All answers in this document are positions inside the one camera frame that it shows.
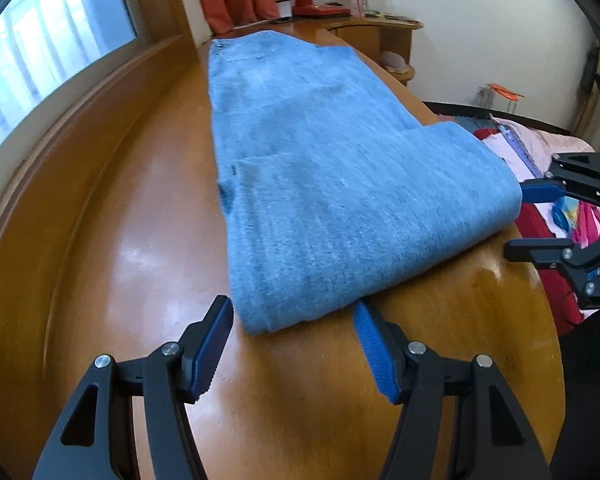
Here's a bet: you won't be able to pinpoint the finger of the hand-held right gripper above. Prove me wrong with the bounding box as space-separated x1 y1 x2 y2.
520 152 600 207
504 220 600 286

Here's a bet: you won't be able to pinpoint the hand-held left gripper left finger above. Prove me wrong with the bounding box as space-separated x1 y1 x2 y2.
32 295 235 480

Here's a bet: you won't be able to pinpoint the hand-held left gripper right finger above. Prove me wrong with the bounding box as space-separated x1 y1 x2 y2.
352 299 553 480

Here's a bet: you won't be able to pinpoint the blue denim jeans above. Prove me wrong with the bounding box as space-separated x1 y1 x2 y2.
207 30 523 336

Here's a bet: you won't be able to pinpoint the wooden stand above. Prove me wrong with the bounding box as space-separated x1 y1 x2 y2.
575 42 600 138

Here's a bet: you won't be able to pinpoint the orange topped clear stand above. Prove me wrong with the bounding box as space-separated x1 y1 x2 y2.
486 81 525 113

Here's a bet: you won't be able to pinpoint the person's dark jacket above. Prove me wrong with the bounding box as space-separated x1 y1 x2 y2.
554 310 600 480

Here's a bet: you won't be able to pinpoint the small pink cloth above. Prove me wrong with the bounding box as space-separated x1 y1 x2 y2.
381 51 414 75

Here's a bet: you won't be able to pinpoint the wooden corner cabinet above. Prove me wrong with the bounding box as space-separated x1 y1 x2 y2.
325 14 425 87

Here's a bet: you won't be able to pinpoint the window with grey frame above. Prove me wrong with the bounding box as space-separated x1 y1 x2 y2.
0 0 153 176

